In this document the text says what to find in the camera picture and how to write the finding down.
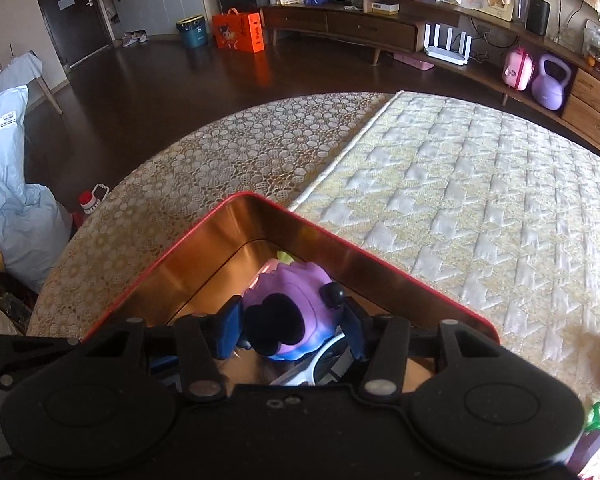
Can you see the small yellow green toy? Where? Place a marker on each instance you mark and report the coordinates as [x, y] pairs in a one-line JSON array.
[[283, 257]]

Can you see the flat pink box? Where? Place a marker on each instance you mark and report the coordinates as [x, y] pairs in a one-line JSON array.
[[414, 61]]

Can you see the small table with blue cloth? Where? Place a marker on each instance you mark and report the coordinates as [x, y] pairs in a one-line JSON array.
[[15, 72]]

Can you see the purple block toy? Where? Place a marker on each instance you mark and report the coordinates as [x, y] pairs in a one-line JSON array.
[[589, 452]]

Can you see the black cylinder speaker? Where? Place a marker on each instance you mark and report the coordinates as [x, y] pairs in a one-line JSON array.
[[538, 16]]

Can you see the pink ribbed tray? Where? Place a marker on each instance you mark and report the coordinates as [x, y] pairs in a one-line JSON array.
[[265, 272]]

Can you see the teal trash bin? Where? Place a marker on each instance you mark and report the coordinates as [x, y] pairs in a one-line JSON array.
[[192, 34]]

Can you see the pink toy case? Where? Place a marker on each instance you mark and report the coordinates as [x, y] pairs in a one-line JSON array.
[[517, 71]]

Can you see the cream quilted mat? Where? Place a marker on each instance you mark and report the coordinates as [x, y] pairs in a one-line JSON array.
[[480, 185]]

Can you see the light blue parcel bag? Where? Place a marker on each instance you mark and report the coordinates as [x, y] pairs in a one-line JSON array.
[[15, 200]]

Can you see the purple spiky toy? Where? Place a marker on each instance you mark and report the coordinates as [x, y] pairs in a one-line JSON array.
[[290, 285]]

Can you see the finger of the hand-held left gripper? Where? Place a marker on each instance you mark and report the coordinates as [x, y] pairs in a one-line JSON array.
[[30, 357]]

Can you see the lace pattern tablecloth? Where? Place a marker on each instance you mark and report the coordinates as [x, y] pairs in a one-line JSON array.
[[205, 160]]

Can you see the red tin box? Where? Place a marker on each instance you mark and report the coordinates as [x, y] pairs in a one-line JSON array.
[[330, 252]]

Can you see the yellow and white box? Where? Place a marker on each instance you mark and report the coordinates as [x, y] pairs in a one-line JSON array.
[[381, 7]]

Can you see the red cap water bottle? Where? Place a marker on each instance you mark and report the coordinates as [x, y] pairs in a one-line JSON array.
[[91, 207]]

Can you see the pair of white shoes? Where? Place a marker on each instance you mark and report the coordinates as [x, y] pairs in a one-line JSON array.
[[135, 39]]

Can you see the wooden media cabinet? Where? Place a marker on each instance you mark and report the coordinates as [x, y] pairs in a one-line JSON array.
[[370, 31]]

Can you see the purple kettlebell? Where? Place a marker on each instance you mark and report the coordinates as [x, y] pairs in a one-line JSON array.
[[551, 90]]

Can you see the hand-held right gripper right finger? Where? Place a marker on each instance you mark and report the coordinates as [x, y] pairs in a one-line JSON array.
[[355, 333]]

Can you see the dark wooden door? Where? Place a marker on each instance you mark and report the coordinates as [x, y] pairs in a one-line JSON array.
[[70, 15]]

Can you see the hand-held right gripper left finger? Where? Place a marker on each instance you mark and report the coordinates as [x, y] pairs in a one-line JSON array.
[[227, 331]]

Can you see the orange gift bag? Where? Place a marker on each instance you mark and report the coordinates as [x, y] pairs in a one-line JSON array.
[[237, 32]]

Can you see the green plastic pawn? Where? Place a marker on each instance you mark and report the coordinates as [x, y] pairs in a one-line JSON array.
[[595, 416]]

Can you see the white router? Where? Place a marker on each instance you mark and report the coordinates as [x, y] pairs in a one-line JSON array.
[[447, 55]]

